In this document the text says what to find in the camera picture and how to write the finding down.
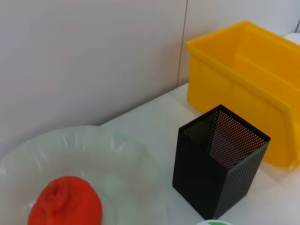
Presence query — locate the green glass fruit plate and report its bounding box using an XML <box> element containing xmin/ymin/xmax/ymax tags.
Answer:
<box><xmin>0</xmin><ymin>126</ymin><xmax>169</xmax><ymax>225</ymax></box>

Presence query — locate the black mesh pen holder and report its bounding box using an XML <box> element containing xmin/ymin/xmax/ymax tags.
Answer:
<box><xmin>172</xmin><ymin>104</ymin><xmax>272</xmax><ymax>221</ymax></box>

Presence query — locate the red tomato-shaped toy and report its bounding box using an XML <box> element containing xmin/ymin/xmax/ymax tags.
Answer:
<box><xmin>27</xmin><ymin>175</ymin><xmax>103</xmax><ymax>225</ymax></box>

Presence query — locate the clear green-label water bottle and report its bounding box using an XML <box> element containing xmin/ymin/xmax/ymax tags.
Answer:
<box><xmin>196</xmin><ymin>219</ymin><xmax>232</xmax><ymax>225</ymax></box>

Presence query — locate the yellow plastic bin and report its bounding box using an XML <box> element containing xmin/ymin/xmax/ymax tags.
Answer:
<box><xmin>185</xmin><ymin>20</ymin><xmax>300</xmax><ymax>171</ymax></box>

